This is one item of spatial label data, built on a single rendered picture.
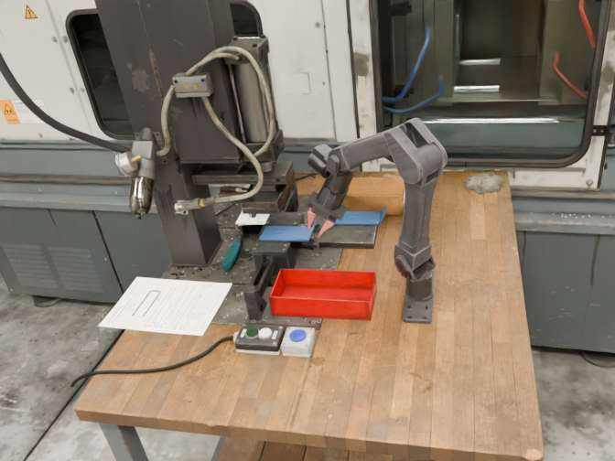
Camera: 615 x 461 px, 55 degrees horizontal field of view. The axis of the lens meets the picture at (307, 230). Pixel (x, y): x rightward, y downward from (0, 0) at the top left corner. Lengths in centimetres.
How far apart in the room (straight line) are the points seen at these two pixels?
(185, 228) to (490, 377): 89
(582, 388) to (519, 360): 124
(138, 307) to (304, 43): 103
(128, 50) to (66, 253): 174
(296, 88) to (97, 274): 146
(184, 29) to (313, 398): 86
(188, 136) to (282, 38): 70
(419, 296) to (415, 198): 28
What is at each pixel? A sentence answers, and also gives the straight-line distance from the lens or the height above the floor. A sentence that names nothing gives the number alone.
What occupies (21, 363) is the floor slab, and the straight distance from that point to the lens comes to 318.
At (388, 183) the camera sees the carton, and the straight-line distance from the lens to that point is 192.
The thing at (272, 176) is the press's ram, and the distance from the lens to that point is 153.
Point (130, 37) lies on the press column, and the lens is 150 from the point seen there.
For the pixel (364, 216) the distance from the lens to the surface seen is 180.
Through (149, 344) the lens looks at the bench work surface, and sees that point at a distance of 153.
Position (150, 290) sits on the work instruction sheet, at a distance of 171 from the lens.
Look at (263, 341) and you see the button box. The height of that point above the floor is 93.
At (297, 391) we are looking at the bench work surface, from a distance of 132.
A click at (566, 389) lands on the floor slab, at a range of 258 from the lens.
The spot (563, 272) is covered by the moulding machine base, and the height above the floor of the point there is 47.
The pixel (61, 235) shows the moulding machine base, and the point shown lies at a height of 49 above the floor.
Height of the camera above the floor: 187
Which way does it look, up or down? 32 degrees down
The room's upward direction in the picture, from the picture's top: 8 degrees counter-clockwise
